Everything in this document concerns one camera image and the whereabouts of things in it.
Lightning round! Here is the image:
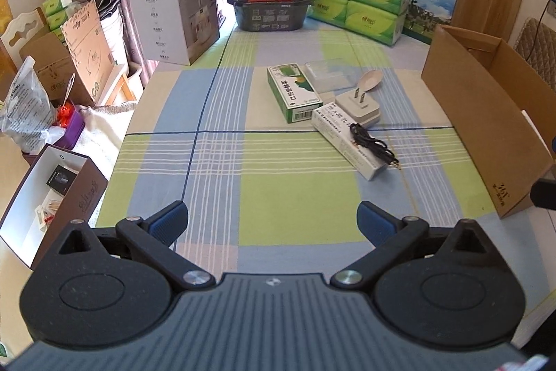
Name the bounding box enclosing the black cable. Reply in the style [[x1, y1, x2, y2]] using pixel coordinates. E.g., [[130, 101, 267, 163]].
[[349, 121, 401, 169]]

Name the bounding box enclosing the white plug night light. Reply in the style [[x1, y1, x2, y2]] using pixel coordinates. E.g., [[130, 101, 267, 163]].
[[335, 88, 381, 127]]

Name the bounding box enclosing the white ointment box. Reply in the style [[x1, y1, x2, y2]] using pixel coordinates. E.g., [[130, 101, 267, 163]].
[[311, 103, 385, 181]]

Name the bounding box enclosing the clear plastic case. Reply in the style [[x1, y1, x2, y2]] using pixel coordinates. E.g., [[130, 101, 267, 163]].
[[303, 58, 363, 93]]

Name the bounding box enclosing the green white medicine box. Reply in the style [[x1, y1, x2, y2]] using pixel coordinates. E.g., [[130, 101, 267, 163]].
[[267, 63, 323, 124]]

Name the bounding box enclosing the brown cardboard box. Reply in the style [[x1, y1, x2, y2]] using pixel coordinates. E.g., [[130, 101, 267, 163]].
[[421, 25, 555, 218]]

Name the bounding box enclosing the open brown white gift box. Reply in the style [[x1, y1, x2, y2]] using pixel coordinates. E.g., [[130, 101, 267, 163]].
[[1, 145, 107, 269]]

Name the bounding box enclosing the quilted brown chair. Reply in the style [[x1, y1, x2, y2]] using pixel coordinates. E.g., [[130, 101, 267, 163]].
[[515, 18, 556, 90]]

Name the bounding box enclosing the white printed plastic bag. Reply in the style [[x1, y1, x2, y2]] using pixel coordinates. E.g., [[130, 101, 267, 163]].
[[1, 56, 56, 154]]

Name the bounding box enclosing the plaid tablecloth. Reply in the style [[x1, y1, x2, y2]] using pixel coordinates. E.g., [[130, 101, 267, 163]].
[[92, 16, 553, 337]]

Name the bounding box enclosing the blue milk carton lower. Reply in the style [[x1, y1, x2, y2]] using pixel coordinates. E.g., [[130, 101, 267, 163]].
[[402, 0, 457, 44]]

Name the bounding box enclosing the brown printed cardboard carton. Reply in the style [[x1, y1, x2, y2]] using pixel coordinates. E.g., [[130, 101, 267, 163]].
[[61, 0, 125, 106]]

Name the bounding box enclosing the white appliance box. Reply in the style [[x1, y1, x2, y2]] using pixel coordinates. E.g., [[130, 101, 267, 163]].
[[129, 0, 220, 65]]

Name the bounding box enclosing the wall power socket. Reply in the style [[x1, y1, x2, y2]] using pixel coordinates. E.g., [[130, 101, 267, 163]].
[[545, 0, 556, 19]]

